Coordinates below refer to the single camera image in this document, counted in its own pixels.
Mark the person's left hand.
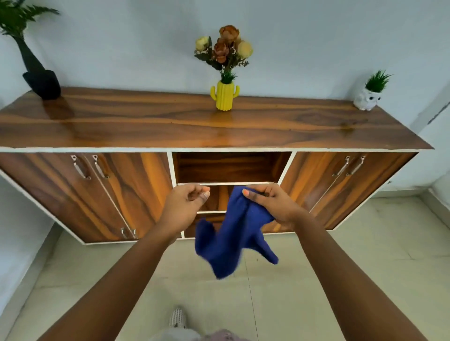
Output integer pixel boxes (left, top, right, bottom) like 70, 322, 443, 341
156, 183, 211, 244

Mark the black curved vase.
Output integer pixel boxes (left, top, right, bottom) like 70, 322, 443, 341
13, 35, 62, 100

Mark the white owl pot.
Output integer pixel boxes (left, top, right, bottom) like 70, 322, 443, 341
353, 88, 383, 111

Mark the wooden cabinet with white frame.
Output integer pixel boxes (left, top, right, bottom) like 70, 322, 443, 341
0, 87, 434, 245

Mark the white dotted shoe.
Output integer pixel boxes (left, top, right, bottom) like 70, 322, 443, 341
168, 306, 188, 329

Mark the blue cleaning cloth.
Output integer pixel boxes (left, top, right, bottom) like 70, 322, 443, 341
195, 185, 279, 280

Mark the person's left forearm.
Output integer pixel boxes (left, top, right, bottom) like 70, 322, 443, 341
36, 224, 180, 341

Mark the person's right forearm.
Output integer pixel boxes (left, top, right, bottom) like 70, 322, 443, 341
292, 210, 428, 341

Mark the white garment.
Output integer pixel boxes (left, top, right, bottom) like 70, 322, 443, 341
149, 328, 251, 341

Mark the yellow cactus vase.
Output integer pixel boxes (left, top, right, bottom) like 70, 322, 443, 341
210, 80, 241, 112

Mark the person's right hand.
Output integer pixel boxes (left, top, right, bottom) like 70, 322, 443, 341
241, 183, 311, 233

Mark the small green grass plant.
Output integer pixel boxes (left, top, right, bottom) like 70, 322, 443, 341
365, 70, 394, 94

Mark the orange and cream flower bouquet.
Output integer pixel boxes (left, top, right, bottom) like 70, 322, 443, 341
194, 25, 254, 85

